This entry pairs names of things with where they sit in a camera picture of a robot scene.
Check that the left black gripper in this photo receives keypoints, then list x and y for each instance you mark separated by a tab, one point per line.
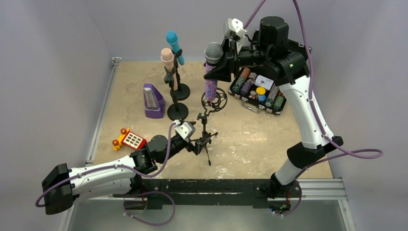
197	145

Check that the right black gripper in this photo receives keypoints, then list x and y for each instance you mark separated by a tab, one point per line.
228	62

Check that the purple glitter microphone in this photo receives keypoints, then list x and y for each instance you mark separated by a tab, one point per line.
213	53

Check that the black round-base mic stand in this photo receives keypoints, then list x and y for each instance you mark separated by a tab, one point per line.
182	91

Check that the pink microphone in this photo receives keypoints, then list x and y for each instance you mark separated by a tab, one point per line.
167	58

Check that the blue microphone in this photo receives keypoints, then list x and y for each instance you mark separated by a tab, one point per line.
173	40

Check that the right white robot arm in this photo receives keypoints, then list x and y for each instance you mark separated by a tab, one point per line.
316	138

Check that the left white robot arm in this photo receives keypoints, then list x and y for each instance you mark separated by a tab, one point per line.
64	186

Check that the black poker chip case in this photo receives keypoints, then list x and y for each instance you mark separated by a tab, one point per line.
252	85

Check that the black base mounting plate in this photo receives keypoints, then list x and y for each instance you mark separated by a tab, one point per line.
257	193

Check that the purple metronome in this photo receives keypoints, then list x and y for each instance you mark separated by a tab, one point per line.
154	102

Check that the red toy block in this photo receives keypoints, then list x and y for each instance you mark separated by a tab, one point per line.
133	141

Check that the yellow toy block with knobs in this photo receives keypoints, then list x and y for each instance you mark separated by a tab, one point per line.
117	143

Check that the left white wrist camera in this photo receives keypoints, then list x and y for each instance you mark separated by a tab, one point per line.
184	129

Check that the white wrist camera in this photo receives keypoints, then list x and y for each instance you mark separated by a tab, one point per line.
233	29
184	129

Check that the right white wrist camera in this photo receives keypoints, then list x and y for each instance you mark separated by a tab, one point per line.
233	29

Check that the aluminium frame rail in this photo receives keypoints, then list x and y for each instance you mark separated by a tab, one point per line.
66	215

